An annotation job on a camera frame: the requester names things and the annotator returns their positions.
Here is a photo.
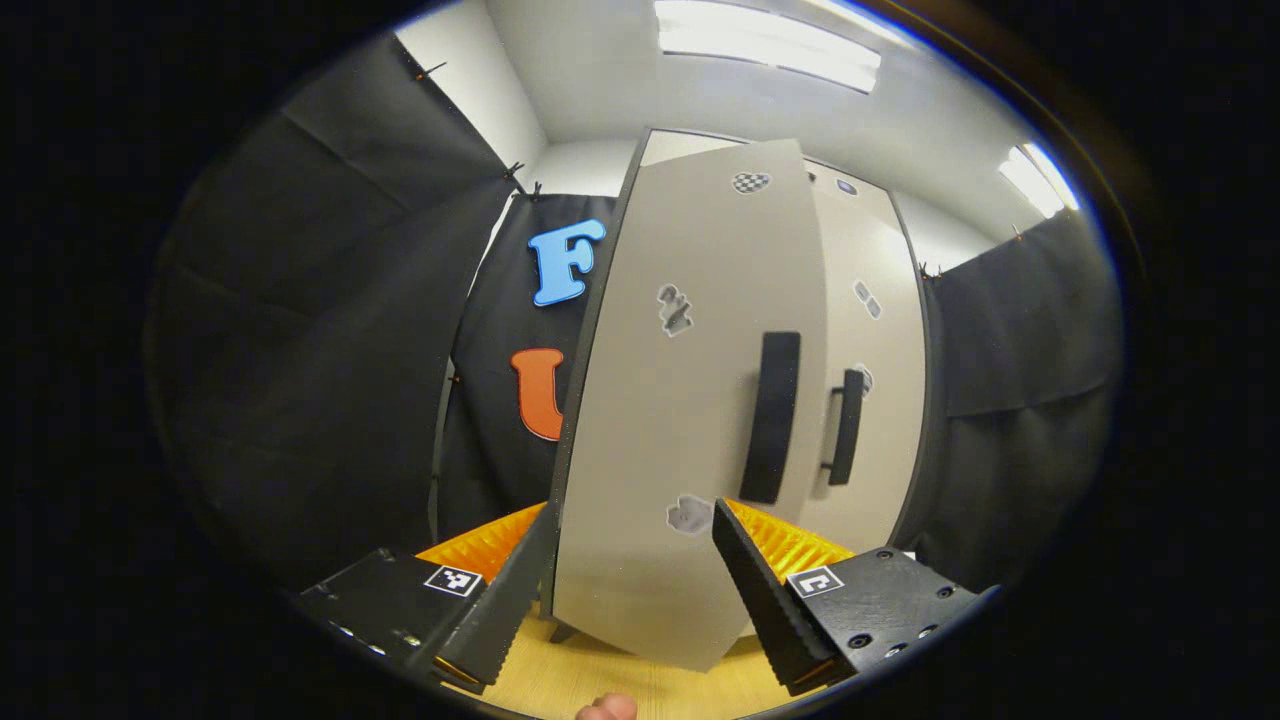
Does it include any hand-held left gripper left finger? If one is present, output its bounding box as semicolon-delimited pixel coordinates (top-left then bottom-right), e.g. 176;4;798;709
290;500;561;691

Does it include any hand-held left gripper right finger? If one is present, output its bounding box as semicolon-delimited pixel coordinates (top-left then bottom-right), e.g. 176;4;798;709
712;497;986;698

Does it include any white shoe cabinet door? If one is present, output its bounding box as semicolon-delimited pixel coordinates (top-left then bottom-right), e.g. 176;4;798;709
795;160;926;551
540;138;831;673

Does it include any white shoe cabinet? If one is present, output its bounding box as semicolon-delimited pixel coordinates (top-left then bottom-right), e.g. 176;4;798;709
540;128;943;641

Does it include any ceiling light panel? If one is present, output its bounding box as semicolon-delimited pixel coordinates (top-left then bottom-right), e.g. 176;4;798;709
655;0;883;93
998;143;1081;219

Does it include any black door handle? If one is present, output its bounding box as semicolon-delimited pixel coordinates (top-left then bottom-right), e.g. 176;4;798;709
738;331;803;505
822;368;867;487

